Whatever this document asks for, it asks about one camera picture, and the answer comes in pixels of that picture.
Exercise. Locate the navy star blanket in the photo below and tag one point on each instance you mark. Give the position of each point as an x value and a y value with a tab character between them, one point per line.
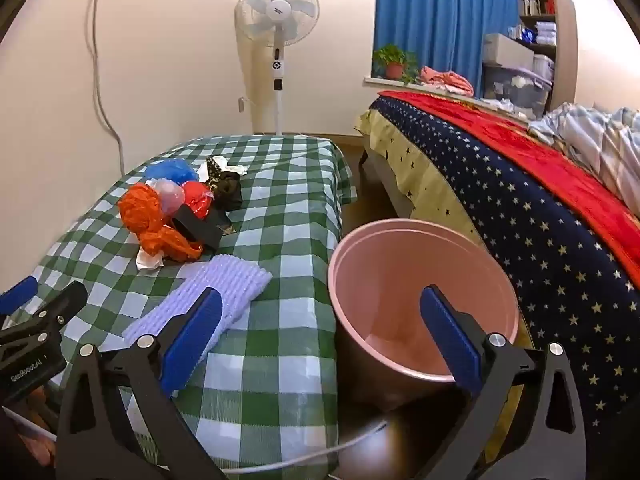
525	220

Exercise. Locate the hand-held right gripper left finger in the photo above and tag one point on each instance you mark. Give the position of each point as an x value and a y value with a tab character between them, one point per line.
192	340

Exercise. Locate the black plastic wrapper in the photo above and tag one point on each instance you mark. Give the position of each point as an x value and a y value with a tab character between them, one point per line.
197	227

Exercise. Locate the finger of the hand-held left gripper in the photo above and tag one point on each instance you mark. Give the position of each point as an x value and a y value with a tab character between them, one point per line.
62	307
17	294

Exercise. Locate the red blanket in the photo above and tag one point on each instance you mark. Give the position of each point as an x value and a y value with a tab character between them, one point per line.
525	145

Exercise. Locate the lavender foam sleeve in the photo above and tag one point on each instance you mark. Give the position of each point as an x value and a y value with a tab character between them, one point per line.
230	280

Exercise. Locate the pink bin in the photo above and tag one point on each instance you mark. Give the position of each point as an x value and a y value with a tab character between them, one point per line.
380	280

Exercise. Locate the clear bubble wrap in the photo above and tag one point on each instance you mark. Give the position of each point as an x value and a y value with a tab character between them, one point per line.
170	192

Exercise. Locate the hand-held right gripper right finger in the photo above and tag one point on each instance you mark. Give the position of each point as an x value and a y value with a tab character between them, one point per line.
450	340

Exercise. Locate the blue curtain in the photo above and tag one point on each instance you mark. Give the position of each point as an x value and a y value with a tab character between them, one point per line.
440	10

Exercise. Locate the clear storage bin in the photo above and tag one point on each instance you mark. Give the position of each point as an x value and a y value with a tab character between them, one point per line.
515	90

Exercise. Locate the orange plastic bag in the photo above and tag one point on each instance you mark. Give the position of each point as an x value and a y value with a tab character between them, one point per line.
142	210

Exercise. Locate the pink clothes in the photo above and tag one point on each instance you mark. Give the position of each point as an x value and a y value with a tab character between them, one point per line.
447	80

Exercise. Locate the white plastic container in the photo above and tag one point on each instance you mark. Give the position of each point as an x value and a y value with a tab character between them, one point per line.
544	66

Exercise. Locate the white standing fan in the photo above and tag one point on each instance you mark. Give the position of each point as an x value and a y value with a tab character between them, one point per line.
277	10

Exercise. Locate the dark brown cloth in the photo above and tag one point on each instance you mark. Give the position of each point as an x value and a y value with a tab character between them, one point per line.
230	192

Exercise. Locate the beige box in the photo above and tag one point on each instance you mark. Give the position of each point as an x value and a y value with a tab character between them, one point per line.
505	50

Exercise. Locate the brown floral cloth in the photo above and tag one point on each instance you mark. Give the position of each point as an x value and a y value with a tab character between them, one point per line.
214	170

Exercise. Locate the red plastic bag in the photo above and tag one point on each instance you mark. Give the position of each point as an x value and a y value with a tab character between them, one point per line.
197	197

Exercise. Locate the green checked tablecloth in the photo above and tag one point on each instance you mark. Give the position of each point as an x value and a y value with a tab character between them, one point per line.
280	210

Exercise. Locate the white wall socket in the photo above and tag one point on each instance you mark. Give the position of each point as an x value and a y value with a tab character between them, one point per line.
241	105

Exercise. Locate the white paper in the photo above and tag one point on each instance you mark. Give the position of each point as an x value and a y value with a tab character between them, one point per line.
147	260

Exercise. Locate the plaid quilt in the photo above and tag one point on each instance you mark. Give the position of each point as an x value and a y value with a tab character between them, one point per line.
600	135

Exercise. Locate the potted green plant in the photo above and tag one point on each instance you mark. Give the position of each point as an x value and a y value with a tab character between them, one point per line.
395	67

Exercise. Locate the wooden bookshelf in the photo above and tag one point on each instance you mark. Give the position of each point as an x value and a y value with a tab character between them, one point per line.
537	22

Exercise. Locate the blue plastic bag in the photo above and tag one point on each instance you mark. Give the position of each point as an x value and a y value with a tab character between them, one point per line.
172	170

